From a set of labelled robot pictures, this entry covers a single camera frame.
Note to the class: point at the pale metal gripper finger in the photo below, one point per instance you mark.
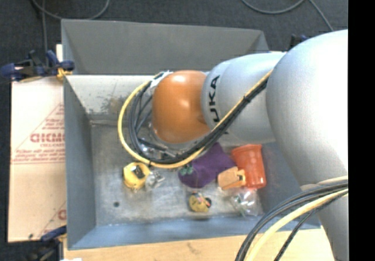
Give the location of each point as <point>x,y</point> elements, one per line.
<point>159,178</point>
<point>150,184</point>

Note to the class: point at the yellow tape measure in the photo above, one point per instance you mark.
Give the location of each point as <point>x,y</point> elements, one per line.
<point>134,176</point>

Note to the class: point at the yellow round toy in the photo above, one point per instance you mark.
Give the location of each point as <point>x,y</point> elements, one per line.
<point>198,202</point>

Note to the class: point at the purple cloth toy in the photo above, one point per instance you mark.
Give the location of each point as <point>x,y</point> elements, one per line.
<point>205,170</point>

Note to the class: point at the tan and orange block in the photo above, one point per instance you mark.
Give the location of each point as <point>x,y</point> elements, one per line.
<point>230,178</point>

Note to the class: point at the clear plastic packet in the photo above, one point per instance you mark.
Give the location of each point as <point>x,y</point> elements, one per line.
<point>245,201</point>

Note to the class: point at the orange plastic cup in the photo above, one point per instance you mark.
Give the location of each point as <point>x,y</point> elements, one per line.
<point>251,164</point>

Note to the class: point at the grey metal bin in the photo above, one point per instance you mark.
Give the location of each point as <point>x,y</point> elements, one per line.
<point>117,48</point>

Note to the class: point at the brown cardboard board red print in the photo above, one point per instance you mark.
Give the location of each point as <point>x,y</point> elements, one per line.
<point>35,107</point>

